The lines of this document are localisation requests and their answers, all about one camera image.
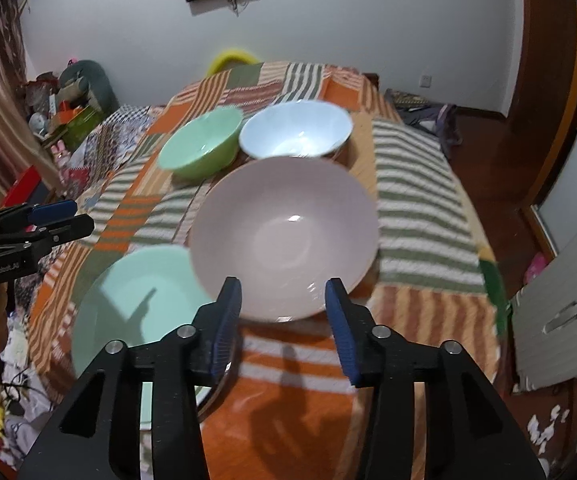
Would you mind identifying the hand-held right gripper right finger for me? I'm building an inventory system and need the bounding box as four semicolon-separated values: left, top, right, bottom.
324;277;549;480

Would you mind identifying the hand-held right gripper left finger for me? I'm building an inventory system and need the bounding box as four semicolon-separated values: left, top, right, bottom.
16;276;243;480

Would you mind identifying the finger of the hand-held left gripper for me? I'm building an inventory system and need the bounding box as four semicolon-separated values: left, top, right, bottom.
0;214;95;256
0;200;78;236

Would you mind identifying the green plate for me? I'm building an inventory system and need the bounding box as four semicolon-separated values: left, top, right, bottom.
71;245;242;431

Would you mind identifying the pink bowl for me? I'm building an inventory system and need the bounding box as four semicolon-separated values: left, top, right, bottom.
189;156;381;323

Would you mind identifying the green bowl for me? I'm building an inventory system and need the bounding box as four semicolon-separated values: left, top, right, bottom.
158;106;245;181

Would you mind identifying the white bowl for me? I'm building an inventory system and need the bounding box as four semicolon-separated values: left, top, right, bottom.
238;101;354;161

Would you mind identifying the red box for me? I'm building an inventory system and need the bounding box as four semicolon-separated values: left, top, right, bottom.
1;167;52;208

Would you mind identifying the checked patterned quilt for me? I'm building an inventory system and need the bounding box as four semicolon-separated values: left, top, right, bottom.
58;104;169;201

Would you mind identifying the striped patchwork blanket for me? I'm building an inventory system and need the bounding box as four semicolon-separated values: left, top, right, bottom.
26;60;511;480

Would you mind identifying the yellow foam tube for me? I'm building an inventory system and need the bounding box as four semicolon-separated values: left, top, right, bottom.
210;47;262;75

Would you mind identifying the grey backpack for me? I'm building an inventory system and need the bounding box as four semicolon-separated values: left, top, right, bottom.
385;89;464;141

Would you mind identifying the wooden door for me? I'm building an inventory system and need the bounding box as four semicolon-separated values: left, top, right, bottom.
498;0;577;201

